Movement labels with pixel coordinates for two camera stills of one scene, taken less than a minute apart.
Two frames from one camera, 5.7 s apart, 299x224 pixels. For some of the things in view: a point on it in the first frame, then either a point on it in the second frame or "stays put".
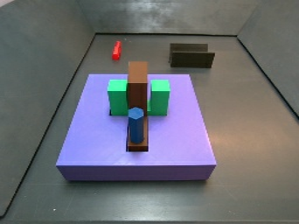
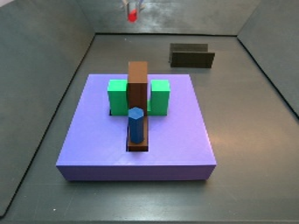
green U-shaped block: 158,103 stays put
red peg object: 117,50 -> 133,16
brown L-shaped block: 137,98 stays put
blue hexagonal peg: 135,125 stays put
